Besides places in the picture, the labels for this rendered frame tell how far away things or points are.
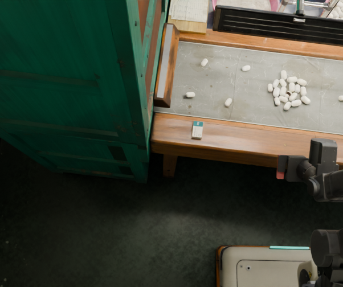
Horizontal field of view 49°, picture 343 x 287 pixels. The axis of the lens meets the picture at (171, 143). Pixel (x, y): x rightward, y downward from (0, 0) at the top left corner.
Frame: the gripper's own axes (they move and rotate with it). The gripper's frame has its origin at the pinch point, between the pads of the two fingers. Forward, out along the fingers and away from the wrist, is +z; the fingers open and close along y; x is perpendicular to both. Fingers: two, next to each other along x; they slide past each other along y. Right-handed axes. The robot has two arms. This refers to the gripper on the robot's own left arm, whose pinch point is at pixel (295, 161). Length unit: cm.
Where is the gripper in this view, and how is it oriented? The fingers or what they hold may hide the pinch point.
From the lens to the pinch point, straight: 115.5
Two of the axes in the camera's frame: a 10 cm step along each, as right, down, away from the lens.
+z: -0.1, -2.1, 9.8
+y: -10.0, -0.3, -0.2
